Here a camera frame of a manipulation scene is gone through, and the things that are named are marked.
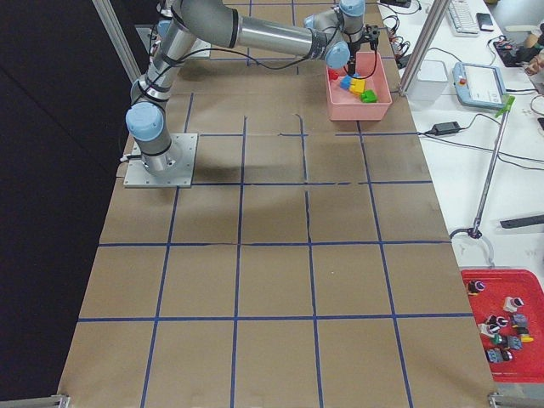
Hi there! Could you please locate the left side frame post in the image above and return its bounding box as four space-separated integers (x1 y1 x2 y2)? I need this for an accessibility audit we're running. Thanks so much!
92 0 140 83

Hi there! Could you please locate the metal rod stand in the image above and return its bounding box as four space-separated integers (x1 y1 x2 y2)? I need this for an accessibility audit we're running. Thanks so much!
467 94 515 239

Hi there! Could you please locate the aluminium frame post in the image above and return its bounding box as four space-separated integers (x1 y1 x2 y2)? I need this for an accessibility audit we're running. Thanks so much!
399 0 450 96

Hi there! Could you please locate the white keyboard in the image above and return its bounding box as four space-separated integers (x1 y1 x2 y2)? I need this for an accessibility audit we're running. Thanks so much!
446 0 479 37

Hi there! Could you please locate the blue toy block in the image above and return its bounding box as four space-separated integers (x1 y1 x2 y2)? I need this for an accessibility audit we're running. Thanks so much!
339 76 353 90

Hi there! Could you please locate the person hand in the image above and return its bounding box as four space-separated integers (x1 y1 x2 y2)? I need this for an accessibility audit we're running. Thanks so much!
524 54 544 76

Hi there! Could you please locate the red toy block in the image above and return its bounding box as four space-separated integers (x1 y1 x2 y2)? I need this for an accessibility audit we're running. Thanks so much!
327 69 340 81

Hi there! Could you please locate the black smartphone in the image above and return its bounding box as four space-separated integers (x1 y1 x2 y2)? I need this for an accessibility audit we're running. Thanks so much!
476 13 495 32

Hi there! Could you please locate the black power brick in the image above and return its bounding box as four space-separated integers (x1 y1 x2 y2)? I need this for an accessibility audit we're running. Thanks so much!
430 122 462 136

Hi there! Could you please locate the green toy block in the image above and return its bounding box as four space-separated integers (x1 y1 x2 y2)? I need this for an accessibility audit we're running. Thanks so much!
360 89 378 104

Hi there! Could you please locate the yellow toy block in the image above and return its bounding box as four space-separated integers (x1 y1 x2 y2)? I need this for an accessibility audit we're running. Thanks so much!
348 78 366 96

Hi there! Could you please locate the pink plastic box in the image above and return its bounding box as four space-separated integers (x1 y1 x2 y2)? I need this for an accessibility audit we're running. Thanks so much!
326 52 392 121

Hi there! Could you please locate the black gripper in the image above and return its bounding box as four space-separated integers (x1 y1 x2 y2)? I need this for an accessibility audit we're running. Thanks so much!
344 25 380 77

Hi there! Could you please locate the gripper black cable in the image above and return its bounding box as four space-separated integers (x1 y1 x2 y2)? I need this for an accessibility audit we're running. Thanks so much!
144 25 382 99

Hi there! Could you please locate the white power box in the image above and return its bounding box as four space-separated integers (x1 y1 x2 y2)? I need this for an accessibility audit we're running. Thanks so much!
408 59 448 101

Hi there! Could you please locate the teach pendant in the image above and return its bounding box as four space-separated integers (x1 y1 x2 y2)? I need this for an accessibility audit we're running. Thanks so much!
452 62 506 111

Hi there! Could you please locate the red parts tray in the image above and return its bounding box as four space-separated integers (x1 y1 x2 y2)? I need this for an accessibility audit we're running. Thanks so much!
462 269 543 383

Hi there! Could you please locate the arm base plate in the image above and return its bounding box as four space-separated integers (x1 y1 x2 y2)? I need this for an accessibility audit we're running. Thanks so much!
123 133 198 188

